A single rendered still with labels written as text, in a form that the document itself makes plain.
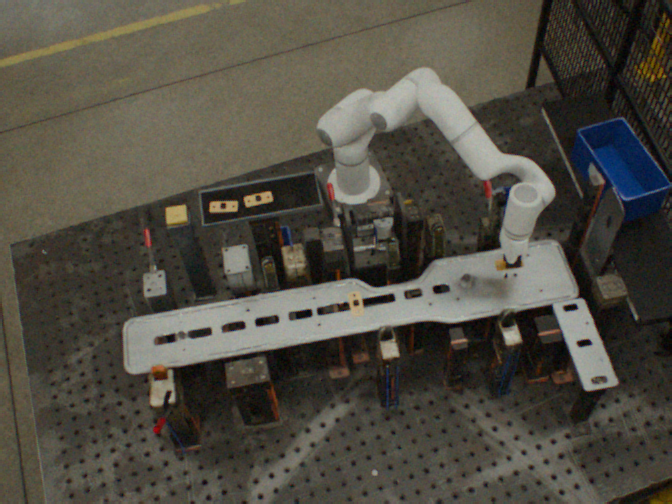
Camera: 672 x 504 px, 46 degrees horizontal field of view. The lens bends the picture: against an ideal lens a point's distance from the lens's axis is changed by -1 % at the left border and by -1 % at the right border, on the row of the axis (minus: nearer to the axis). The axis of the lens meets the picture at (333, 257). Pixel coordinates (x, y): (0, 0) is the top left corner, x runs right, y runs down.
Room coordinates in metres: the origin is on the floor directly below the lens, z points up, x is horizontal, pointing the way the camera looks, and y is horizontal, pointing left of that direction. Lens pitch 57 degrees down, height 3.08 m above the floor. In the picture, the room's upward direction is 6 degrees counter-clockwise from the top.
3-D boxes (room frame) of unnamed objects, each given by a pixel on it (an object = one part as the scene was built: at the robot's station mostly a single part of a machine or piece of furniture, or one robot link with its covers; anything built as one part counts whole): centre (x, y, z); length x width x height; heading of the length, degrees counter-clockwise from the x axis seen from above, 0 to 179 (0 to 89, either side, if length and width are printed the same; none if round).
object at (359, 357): (1.22, -0.05, 0.84); 0.13 x 0.05 x 0.29; 6
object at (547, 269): (1.19, -0.04, 1.00); 1.38 x 0.22 x 0.02; 96
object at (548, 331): (1.07, -0.61, 0.84); 0.11 x 0.10 x 0.28; 6
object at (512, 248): (1.25, -0.52, 1.20); 0.10 x 0.07 x 0.11; 6
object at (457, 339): (1.06, -0.34, 0.84); 0.11 x 0.08 x 0.29; 6
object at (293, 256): (1.34, 0.12, 0.89); 0.13 x 0.11 x 0.38; 6
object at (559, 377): (1.06, -0.69, 0.84); 0.11 x 0.06 x 0.29; 6
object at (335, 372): (1.19, 0.03, 0.84); 0.17 x 0.06 x 0.29; 6
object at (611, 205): (1.26, -0.78, 1.17); 0.12 x 0.01 x 0.34; 6
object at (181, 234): (1.49, 0.47, 0.92); 0.08 x 0.08 x 0.44; 6
